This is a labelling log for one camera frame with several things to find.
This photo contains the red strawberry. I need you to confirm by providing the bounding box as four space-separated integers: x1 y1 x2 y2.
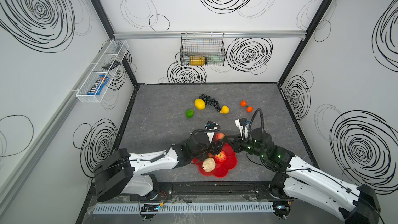
212 132 226 143

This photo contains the cream garlic bulb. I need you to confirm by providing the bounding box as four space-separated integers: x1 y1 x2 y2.
202 158 216 173

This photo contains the red flower-shaped fruit bowl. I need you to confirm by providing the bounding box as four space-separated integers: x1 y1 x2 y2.
192 143 238 178

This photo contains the small yellow pear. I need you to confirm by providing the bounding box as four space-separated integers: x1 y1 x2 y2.
220 105 230 114

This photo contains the green lime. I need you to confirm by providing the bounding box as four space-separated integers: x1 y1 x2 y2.
186 109 194 118

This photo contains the yellow lemon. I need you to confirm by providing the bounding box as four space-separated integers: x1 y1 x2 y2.
194 99 206 110

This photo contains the red apple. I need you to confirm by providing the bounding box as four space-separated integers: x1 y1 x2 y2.
214 150 227 164

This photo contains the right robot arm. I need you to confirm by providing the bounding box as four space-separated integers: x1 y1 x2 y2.
220 129 384 224

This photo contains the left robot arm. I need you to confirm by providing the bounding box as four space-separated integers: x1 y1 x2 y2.
94 130 225 202

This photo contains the orange cherry tomato lower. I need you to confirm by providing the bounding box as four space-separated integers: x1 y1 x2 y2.
246 106 253 113

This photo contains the dark grape bunch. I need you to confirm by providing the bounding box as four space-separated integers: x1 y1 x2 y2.
199 94 221 112

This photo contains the green box in basket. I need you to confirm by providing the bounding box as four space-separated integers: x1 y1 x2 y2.
207 55 225 66

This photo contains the black remote control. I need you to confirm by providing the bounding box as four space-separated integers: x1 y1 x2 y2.
102 60 121 71

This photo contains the blue candy packet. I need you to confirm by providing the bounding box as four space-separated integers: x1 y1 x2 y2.
87 75 109 95

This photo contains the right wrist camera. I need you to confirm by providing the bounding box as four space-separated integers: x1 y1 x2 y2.
235 118 250 139

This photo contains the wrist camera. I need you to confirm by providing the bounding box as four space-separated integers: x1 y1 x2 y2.
235 118 250 139
205 121 221 143

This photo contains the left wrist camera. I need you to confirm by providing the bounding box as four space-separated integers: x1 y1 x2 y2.
205 121 221 143

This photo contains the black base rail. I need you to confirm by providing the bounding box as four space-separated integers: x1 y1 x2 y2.
83 179 338 201

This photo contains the white slotted cable duct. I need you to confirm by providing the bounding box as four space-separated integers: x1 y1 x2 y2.
93 202 275 215

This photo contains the black wire wall basket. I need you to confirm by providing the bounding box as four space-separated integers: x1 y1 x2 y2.
179 32 226 66

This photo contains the white wire wall shelf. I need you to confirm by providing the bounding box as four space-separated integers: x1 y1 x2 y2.
76 39 129 103

